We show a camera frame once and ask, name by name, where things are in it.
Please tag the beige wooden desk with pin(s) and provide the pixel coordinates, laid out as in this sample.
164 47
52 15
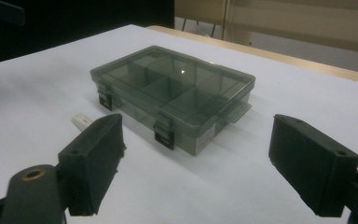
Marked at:
292 21

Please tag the small white plastic piece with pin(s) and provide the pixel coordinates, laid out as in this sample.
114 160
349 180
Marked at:
80 120

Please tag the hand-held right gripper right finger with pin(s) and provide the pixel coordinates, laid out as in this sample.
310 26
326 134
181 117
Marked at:
310 168

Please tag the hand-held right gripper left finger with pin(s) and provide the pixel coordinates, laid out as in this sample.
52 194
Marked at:
90 161

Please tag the grey translucent compartment box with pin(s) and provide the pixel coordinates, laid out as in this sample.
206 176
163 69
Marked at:
174 87

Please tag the white table cover sheet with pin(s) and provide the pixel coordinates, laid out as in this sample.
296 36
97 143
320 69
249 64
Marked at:
28 109

